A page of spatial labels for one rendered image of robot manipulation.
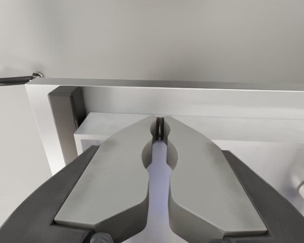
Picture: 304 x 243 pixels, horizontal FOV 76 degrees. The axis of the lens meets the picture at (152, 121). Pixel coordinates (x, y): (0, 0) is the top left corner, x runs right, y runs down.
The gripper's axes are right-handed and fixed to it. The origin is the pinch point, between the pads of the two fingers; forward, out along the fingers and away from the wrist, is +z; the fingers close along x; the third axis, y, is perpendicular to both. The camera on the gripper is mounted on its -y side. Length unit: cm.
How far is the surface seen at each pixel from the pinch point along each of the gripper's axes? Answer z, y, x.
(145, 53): 91, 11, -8
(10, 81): 81, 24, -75
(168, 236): 3.3, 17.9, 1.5
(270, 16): 92, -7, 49
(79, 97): 2.8, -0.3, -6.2
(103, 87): 3.5, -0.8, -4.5
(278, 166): 3.3, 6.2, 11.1
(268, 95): 3.6, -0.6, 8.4
